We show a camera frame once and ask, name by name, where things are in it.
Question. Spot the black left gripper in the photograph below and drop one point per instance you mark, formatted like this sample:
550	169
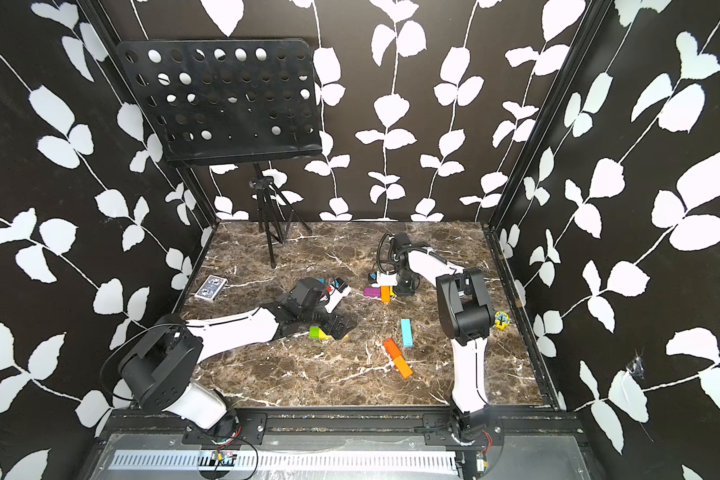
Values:
342	329

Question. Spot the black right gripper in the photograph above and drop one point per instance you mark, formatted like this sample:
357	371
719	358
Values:
408	291

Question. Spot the orange block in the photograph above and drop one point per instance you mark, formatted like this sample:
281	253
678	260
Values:
385	294
402	367

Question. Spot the long yellow block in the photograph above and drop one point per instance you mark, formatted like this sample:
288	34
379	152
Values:
324	335

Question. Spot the red block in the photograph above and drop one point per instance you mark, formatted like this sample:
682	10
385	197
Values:
391	349

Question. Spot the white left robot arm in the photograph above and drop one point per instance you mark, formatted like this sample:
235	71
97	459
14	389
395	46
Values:
158	368

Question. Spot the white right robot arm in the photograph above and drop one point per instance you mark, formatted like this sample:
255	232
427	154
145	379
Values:
466	315

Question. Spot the light blue block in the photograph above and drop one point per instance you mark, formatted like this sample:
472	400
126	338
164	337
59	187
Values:
406	333

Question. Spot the orange block front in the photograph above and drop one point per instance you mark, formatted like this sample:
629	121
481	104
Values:
402	367

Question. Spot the yellow tape roll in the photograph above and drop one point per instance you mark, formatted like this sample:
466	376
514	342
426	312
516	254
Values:
501	320

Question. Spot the white perforated strip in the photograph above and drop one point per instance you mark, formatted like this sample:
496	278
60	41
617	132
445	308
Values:
440	462

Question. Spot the black music stand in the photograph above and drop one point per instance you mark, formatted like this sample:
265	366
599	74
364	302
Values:
231	101

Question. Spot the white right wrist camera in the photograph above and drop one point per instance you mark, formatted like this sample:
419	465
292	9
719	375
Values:
380	279

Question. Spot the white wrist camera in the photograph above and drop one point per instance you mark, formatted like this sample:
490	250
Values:
337	289
380	279

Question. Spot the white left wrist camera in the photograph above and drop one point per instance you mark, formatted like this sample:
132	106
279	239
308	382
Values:
337	289

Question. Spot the black front rail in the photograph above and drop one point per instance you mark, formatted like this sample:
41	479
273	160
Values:
438	425

